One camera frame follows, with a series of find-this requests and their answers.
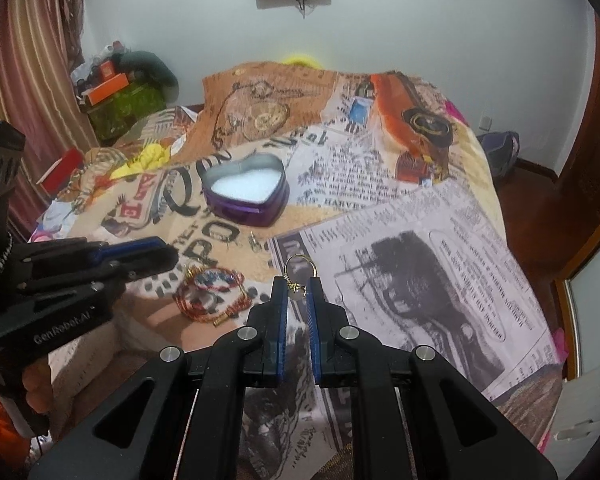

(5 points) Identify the red beaded bracelet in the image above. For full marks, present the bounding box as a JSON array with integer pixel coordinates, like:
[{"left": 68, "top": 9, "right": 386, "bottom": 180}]
[{"left": 173, "top": 266, "right": 254, "bottom": 328}]

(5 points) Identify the purple heart tin box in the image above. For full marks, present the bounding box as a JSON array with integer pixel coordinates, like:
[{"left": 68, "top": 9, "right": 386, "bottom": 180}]
[{"left": 200, "top": 153, "right": 289, "bottom": 226}]

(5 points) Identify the left hand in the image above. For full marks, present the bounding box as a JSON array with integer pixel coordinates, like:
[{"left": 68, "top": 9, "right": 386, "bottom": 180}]
[{"left": 22, "top": 358, "right": 54, "bottom": 414}]

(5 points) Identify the yellow cloth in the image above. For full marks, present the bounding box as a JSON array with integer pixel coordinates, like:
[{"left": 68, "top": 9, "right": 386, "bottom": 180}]
[{"left": 110, "top": 143, "right": 171, "bottom": 180}]

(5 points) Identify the red white box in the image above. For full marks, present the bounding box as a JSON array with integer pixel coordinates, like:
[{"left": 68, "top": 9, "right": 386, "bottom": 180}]
[{"left": 36, "top": 148, "right": 84, "bottom": 196}]

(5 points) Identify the striped patchwork blanket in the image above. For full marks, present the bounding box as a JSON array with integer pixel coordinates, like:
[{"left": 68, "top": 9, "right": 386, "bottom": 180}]
[{"left": 114, "top": 105, "right": 198, "bottom": 148}]

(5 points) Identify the green patterned container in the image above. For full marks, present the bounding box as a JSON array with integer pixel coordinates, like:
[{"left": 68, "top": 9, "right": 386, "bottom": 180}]
[{"left": 86, "top": 82, "right": 166, "bottom": 144}]

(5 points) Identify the newspaper print bed cover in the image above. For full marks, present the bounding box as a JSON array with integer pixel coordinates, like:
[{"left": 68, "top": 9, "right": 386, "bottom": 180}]
[{"left": 30, "top": 63, "right": 560, "bottom": 479}]

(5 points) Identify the orange box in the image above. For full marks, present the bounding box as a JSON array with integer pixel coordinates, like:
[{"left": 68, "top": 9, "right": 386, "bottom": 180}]
[{"left": 86, "top": 73, "right": 130, "bottom": 106}]

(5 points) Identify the dark green plush cushion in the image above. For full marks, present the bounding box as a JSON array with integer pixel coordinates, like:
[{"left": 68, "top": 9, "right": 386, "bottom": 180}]
[{"left": 120, "top": 51, "right": 178, "bottom": 87}]

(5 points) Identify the striped red curtain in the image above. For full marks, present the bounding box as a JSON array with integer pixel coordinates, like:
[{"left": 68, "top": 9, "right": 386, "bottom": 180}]
[{"left": 0, "top": 0, "right": 97, "bottom": 238}]

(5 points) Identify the white wardrobe with hearts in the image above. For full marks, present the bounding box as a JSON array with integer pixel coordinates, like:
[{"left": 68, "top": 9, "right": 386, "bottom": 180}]
[{"left": 544, "top": 238, "right": 600, "bottom": 480}]

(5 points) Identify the dark backpack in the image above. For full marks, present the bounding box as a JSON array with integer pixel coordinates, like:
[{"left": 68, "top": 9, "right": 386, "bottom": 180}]
[{"left": 477, "top": 131, "right": 520, "bottom": 180}]

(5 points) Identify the brown wooden door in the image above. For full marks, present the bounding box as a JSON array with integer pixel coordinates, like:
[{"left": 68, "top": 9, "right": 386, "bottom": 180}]
[{"left": 499, "top": 14, "right": 600, "bottom": 281}]

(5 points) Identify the yellow ring object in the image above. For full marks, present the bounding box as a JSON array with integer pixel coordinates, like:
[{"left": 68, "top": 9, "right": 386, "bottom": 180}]
[{"left": 282, "top": 54, "right": 323, "bottom": 70}]

